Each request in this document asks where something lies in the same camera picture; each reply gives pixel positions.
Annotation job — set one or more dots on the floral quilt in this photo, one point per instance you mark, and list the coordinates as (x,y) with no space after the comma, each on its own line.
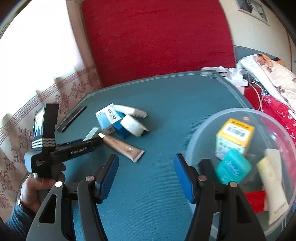
(275,78)

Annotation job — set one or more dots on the black smartphone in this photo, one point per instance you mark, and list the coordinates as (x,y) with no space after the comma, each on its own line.
(70,119)

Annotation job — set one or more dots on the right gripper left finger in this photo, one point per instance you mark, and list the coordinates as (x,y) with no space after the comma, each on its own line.
(54,220)

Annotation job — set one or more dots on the teal table mat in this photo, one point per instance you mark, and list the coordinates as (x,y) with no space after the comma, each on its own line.
(146,201)

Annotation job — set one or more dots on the red bed sheet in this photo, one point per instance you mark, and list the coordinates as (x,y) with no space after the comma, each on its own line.
(271,106)

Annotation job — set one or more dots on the white eraser block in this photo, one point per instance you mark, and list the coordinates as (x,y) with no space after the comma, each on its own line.
(274,157)

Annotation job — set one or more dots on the white cream tube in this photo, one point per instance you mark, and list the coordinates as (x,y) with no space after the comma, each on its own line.
(275,198)

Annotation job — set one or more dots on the rose gold cosmetic tube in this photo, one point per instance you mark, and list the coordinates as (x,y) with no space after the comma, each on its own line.
(123,148)

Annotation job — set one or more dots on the blue white medicine box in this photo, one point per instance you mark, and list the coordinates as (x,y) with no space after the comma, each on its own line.
(107,117)

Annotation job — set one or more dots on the white sachet packet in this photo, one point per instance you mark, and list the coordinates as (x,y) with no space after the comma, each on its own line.
(130,111)

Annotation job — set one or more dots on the teal dental floss box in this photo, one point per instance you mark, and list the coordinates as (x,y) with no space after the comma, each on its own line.
(234,167)

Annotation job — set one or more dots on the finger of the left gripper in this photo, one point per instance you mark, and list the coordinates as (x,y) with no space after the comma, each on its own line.
(75,150)
(69,143)

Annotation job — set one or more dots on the blue toy brick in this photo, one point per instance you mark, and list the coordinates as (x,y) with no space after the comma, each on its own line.
(120,130)

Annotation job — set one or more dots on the framed wall picture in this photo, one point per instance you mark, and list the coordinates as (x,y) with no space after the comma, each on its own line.
(253,8)

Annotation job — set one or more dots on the left hand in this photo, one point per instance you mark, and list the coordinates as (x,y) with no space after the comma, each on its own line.
(29,199)

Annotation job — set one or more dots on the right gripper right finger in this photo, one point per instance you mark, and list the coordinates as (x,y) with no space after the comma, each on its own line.
(237,218)

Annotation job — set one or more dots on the red upholstered headboard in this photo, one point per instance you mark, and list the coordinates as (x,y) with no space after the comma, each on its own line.
(131,40)

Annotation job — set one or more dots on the white round cap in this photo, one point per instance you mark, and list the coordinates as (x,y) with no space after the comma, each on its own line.
(133,126)

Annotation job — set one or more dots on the patterned curtain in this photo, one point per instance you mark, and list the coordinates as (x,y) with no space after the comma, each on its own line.
(45,58)

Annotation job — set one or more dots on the green baby ointment box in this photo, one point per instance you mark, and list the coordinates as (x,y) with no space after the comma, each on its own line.
(234,134)

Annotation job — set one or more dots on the grey printed small box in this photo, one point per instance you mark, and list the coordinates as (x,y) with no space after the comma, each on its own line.
(92,134)

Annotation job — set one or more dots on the black rectangular case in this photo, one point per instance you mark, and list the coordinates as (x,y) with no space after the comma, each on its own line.
(207,169)

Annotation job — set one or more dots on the clear plastic bowl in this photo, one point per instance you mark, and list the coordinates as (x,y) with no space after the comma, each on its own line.
(268,134)

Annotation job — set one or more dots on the blue sleeved forearm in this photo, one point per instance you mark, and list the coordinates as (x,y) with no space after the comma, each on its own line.
(20,221)

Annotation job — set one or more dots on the red toy brick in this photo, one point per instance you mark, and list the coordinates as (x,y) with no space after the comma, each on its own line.
(257,200)

